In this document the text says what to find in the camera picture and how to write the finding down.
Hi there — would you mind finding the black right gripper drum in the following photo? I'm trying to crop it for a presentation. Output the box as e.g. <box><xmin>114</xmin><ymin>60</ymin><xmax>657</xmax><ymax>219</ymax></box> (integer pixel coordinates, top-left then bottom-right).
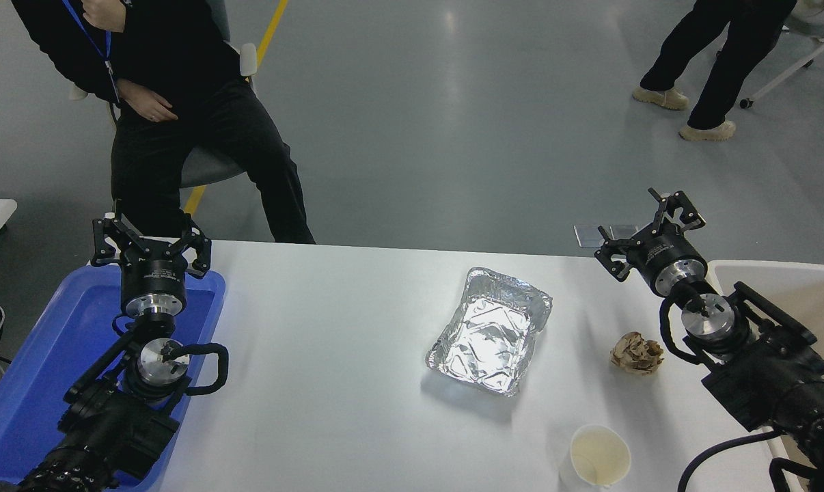
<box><xmin>624</xmin><ymin>230</ymin><xmax>704</xmax><ymax>293</ymax></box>

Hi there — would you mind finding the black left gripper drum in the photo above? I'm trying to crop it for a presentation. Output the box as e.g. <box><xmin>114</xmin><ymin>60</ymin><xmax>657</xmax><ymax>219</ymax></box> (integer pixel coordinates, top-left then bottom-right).
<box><xmin>120</xmin><ymin>246</ymin><xmax>189</xmax><ymax>301</ymax></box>

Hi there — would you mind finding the white paper cup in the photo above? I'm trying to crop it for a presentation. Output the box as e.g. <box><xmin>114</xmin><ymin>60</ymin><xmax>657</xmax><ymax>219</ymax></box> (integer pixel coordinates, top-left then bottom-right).
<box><xmin>559</xmin><ymin>424</ymin><xmax>632</xmax><ymax>491</ymax></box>

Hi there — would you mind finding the seated person's right hand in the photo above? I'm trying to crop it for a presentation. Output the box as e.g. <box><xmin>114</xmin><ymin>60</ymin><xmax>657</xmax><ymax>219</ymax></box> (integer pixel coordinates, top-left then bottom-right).
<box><xmin>116</xmin><ymin>79</ymin><xmax>179</xmax><ymax>122</ymax></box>

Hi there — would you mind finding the seated person's left hand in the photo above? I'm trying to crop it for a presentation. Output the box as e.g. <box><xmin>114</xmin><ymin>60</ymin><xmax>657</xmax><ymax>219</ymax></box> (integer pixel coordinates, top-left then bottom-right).
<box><xmin>83</xmin><ymin>0</ymin><xmax>127</xmax><ymax>31</ymax></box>

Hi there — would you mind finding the grey office chair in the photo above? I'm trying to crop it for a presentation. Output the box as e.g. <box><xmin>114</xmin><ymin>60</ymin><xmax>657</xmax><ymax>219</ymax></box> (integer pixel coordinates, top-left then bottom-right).
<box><xmin>69</xmin><ymin>0</ymin><xmax>258</xmax><ymax>189</ymax></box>

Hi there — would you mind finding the crumpled tan paper ball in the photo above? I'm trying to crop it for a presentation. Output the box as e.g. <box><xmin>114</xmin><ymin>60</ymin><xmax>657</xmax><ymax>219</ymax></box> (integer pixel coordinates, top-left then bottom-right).
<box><xmin>609</xmin><ymin>331</ymin><xmax>665</xmax><ymax>375</ymax></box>

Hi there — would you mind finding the blue plastic tray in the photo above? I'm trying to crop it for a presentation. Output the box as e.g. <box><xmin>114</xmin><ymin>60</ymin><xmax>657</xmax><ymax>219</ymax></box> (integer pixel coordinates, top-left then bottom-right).
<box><xmin>0</xmin><ymin>265</ymin><xmax>227</xmax><ymax>492</ymax></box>

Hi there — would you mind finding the large pale bin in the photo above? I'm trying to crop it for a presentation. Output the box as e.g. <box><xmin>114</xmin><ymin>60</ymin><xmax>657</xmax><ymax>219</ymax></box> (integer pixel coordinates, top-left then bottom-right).
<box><xmin>704</xmin><ymin>260</ymin><xmax>824</xmax><ymax>492</ymax></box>

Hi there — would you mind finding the crumpled foil tray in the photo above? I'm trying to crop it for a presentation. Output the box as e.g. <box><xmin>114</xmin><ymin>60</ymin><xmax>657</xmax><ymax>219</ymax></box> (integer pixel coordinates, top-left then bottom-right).
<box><xmin>425</xmin><ymin>266</ymin><xmax>553</xmax><ymax>398</ymax></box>

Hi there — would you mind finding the standing person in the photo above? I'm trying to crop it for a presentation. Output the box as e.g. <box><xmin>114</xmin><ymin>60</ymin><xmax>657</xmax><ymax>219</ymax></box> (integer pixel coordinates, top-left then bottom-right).
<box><xmin>632</xmin><ymin>0</ymin><xmax>799</xmax><ymax>142</ymax></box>

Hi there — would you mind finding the seated person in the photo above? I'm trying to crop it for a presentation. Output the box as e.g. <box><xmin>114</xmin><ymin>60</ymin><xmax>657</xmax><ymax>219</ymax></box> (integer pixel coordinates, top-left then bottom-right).
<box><xmin>10</xmin><ymin>0</ymin><xmax>316</xmax><ymax>245</ymax></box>

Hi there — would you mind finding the white wheeled chair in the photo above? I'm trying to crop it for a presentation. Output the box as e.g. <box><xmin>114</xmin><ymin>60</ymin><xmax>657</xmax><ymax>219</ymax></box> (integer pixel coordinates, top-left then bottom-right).
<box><xmin>739</xmin><ymin>0</ymin><xmax>824</xmax><ymax>111</ymax></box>

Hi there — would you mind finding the blue lanyard with badge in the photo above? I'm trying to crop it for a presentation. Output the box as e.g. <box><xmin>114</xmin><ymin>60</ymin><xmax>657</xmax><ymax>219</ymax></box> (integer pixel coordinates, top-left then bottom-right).
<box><xmin>61</xmin><ymin>0</ymin><xmax>121</xmax><ymax>105</ymax></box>

